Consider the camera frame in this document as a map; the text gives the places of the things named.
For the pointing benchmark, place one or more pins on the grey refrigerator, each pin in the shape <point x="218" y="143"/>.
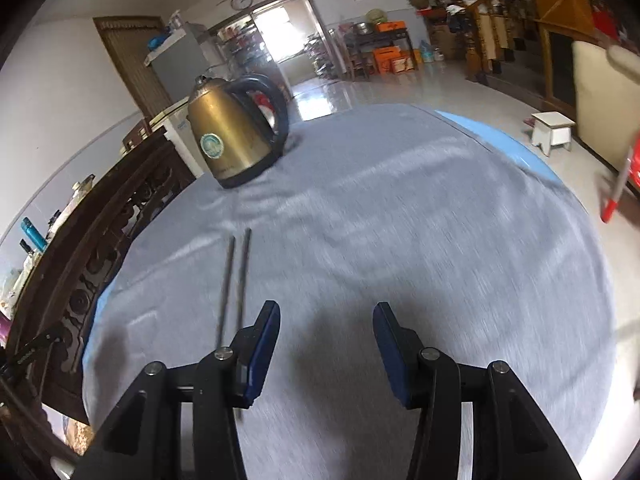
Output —
<point x="186" y="54"/>

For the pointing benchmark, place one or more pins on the gold glitter bag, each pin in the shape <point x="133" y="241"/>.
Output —
<point x="77" y="435"/>

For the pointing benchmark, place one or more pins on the carved dark wooden sideboard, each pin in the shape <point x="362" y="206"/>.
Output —
<point x="83" y="258"/>

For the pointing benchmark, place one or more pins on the round wall clock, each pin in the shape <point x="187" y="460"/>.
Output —
<point x="241" y="5"/>

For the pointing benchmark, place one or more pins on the small white wooden stool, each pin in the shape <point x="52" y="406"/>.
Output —
<point x="552" y="129"/>

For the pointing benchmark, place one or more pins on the wooden stair railing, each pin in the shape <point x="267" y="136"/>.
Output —
<point x="488" y="39"/>

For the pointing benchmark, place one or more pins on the teal thermos bottle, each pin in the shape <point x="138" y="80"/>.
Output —
<point x="37" y="239"/>

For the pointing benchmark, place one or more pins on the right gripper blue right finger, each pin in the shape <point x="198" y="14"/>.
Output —
<point x="400" y="349"/>

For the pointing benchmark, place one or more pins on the gold electric kettle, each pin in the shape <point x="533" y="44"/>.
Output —
<point x="240" y="126"/>

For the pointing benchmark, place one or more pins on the dark chopstick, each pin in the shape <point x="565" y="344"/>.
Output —
<point x="241" y="289"/>
<point x="225" y="289"/>

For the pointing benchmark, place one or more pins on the blue water jug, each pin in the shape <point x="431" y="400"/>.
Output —
<point x="426" y="52"/>

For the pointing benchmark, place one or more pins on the grey round tablecloth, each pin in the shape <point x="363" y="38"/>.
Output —
<point x="485" y="260"/>

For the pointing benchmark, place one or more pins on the orange cardboard box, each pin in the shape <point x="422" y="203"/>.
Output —
<point x="383" y="58"/>

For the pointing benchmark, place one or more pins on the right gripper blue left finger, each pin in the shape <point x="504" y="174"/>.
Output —
<point x="253" y="348"/>

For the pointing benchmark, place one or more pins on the red plastic child chair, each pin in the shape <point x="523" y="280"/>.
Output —
<point x="628" y="173"/>

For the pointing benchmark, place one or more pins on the dark wooden side table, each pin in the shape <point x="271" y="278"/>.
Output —
<point x="359" y="47"/>

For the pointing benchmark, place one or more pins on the white chest freezer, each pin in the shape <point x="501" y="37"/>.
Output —
<point x="177" y="129"/>

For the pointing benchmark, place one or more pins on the cream leather sofa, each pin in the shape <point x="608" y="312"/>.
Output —
<point x="607" y="99"/>

